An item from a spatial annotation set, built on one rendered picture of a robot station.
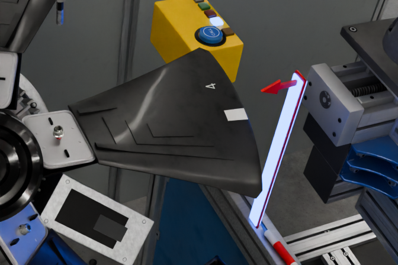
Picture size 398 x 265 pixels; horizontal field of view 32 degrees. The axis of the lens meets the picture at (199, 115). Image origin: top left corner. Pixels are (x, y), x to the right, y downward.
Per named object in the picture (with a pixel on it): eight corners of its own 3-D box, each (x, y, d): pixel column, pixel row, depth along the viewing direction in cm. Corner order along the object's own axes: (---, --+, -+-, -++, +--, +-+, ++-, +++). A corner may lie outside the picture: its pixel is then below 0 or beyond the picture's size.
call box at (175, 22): (148, 46, 132) (153, 0, 125) (194, 36, 136) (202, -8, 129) (185, 100, 122) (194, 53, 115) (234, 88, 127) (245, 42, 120)
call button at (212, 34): (194, 34, 120) (195, 26, 119) (214, 30, 122) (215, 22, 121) (205, 48, 118) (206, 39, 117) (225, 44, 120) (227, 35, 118)
